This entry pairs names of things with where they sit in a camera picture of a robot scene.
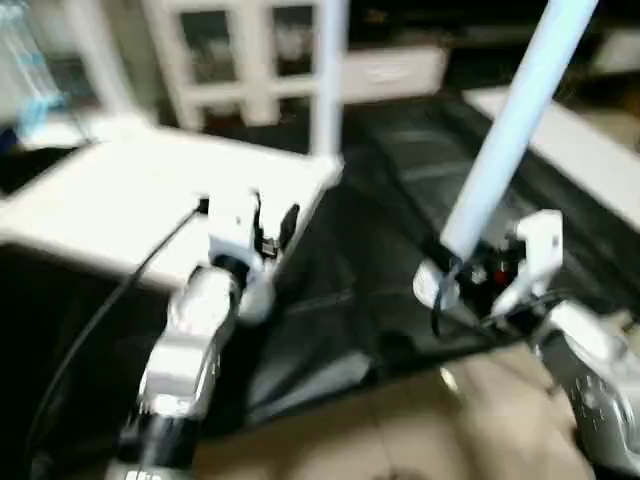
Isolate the white plastic table top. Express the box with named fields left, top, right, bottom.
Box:
left=0, top=122, right=347, bottom=301

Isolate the white glass-door cabinet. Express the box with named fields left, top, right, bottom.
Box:
left=145, top=0, right=331, bottom=129

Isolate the white plastic table leg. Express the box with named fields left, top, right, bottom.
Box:
left=412, top=0, right=601, bottom=313
left=308, top=0, right=353, bottom=169
left=66, top=0, right=141, bottom=126

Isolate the black work mat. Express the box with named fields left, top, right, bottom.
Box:
left=0, top=95, right=640, bottom=441

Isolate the white sheet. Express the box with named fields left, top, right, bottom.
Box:
left=463, top=85, right=640, bottom=233

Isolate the white low drawer unit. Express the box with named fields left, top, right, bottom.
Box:
left=340, top=45, right=451, bottom=106

